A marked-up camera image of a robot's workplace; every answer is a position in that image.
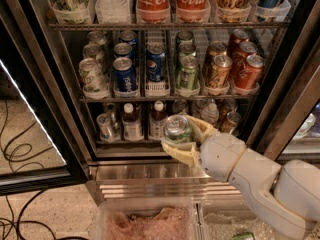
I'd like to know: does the bottom orange can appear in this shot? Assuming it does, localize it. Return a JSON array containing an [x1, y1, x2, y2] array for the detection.
[[219, 111, 242, 134]]

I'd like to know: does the front orange can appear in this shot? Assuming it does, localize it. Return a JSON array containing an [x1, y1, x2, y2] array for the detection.
[[207, 55, 233, 88]]

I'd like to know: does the left brown juice bottle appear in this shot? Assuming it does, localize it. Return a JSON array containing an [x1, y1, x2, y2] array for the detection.
[[122, 103, 143, 141]]

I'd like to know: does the red can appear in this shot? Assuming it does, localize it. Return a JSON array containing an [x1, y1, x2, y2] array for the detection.
[[230, 41, 258, 79], [235, 54, 264, 89], [227, 29, 250, 56]]

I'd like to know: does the front red can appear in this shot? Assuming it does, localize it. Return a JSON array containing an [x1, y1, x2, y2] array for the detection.
[[235, 54, 264, 89]]

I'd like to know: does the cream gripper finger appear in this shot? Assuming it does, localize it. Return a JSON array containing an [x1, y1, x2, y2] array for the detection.
[[161, 140, 200, 167], [186, 115, 219, 144]]

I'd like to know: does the lone blue Pepsi can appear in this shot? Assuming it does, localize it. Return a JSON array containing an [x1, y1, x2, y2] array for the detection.
[[146, 42, 166, 82]]

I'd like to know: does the orange can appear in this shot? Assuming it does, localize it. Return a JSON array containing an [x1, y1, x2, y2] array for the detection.
[[219, 111, 242, 134], [204, 41, 227, 66], [207, 55, 233, 88]]

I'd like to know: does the right Coca-Cola bottle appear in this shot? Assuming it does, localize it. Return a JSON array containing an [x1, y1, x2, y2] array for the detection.
[[175, 0, 210, 22]]

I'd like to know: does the middle red can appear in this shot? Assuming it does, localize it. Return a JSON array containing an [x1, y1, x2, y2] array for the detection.
[[230, 41, 258, 79]]

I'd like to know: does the rear blue Pepsi can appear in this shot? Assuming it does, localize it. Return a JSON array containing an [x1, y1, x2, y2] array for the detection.
[[119, 30, 138, 47]]

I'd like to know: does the gold label bottle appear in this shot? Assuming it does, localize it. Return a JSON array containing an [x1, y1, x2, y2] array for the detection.
[[216, 0, 251, 23]]

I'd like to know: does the stainless steel fridge cabinet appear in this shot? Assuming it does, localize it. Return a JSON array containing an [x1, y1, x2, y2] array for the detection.
[[19, 0, 319, 202]]

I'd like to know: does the front blue Pepsi can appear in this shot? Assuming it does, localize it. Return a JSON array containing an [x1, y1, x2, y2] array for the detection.
[[113, 57, 137, 92]]

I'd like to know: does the middle blue Pepsi can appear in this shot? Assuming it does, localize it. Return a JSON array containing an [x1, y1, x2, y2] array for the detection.
[[113, 43, 134, 59]]

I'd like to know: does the green soda can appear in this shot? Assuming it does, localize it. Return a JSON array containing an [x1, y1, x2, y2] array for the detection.
[[164, 115, 192, 143], [176, 55, 199, 90], [176, 30, 197, 60]]

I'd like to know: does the green label bottle top left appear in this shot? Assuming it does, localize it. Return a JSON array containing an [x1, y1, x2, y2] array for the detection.
[[53, 0, 90, 24]]

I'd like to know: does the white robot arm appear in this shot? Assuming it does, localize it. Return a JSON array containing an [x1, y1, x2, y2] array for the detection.
[[161, 115, 320, 240]]

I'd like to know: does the right brown juice bottle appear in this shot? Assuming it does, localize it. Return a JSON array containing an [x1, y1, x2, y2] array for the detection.
[[149, 101, 168, 139]]

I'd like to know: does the clear water bottle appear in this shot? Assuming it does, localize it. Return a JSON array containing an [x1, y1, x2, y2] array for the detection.
[[95, 0, 131, 24], [201, 103, 219, 126]]

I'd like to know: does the right clear plastic bin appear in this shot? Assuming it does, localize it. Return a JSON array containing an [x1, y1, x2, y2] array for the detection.
[[198, 199, 276, 240]]

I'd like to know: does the clear plastic bin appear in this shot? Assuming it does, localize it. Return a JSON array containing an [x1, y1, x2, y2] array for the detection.
[[95, 197, 200, 240], [198, 199, 276, 240]]

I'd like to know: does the bottom clear water bottle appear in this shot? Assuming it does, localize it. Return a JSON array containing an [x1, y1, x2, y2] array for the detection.
[[201, 103, 219, 126]]

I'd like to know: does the open glass fridge door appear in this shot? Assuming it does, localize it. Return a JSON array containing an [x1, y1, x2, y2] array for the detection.
[[0, 0, 88, 196]]

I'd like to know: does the silver can bottom left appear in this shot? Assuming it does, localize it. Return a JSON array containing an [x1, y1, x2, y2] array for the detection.
[[96, 113, 118, 142]]

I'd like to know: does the rear red can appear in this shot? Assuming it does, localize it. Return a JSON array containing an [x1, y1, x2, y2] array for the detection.
[[227, 29, 250, 56]]

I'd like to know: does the brown juice bottle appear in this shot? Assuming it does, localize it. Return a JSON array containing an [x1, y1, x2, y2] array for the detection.
[[149, 101, 168, 139], [122, 103, 143, 141]]

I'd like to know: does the white green can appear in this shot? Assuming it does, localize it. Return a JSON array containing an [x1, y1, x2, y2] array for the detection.
[[87, 31, 107, 47], [83, 43, 104, 64], [79, 58, 107, 93]]

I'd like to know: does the coca-cola bottle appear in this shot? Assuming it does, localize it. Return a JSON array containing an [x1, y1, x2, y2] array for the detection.
[[175, 0, 210, 22], [137, 0, 169, 23]]

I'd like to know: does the clear water bottle top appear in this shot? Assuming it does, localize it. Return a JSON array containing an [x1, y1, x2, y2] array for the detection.
[[95, 0, 131, 24]]

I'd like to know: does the rear white green can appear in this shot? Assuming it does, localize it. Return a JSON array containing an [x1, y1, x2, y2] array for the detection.
[[87, 31, 107, 47]]

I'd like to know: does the middle white green can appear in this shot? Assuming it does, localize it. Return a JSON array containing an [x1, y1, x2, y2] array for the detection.
[[83, 43, 104, 64]]

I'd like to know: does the rear orange can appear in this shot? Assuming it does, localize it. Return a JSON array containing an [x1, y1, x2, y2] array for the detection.
[[204, 41, 227, 66]]

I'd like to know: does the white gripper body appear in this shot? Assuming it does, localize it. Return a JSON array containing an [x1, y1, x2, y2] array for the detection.
[[200, 133, 246, 182]]

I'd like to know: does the left clear plastic bin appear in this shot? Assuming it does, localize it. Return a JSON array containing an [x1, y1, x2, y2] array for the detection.
[[95, 197, 200, 240]]

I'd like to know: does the left Coca-Cola bottle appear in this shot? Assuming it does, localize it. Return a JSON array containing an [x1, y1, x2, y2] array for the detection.
[[137, 0, 169, 23]]

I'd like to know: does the front white green can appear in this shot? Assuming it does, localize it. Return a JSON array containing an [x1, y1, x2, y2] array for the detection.
[[79, 58, 107, 93]]

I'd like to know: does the green can in bin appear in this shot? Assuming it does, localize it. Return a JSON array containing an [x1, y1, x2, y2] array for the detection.
[[231, 232, 256, 240]]

